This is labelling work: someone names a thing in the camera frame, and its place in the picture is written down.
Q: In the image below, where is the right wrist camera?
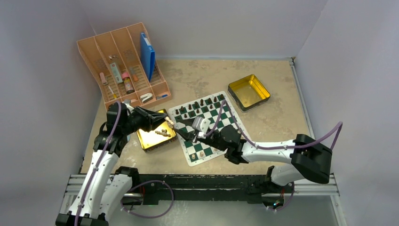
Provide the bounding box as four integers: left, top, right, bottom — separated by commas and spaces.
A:
192, 116, 210, 138

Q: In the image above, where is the grey green box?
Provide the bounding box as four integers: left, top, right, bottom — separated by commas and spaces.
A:
110, 63, 123, 84

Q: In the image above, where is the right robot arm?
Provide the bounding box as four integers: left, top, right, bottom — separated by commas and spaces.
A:
174, 117, 332, 192

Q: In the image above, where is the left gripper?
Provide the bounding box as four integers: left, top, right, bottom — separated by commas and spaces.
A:
121, 106, 167, 135

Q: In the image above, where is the gold tin with pieces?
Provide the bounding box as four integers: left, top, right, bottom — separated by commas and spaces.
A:
136, 121, 177, 153

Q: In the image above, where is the pink eraser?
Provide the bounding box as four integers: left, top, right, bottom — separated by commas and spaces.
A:
99, 72, 108, 85

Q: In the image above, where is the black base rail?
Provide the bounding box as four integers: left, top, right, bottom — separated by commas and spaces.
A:
67, 174, 339, 207

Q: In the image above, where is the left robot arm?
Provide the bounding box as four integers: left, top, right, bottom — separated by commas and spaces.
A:
55, 101, 168, 226

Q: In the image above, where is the pink cap bottle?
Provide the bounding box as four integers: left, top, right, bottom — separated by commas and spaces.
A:
121, 72, 135, 94

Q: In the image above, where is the blue folder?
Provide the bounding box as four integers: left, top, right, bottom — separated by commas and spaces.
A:
140, 32, 155, 81

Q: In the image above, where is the empty gold tin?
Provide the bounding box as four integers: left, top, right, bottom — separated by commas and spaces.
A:
228, 74, 271, 113

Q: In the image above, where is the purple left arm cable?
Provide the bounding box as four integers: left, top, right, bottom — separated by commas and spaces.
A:
74, 101, 175, 226

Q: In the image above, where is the pink desk organizer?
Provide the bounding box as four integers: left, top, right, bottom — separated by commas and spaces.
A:
77, 22, 172, 108

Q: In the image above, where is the white stapler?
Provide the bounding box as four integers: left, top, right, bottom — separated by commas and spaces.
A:
140, 92, 153, 104

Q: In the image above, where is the green white chess board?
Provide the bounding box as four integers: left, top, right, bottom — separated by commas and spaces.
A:
168, 91, 248, 167

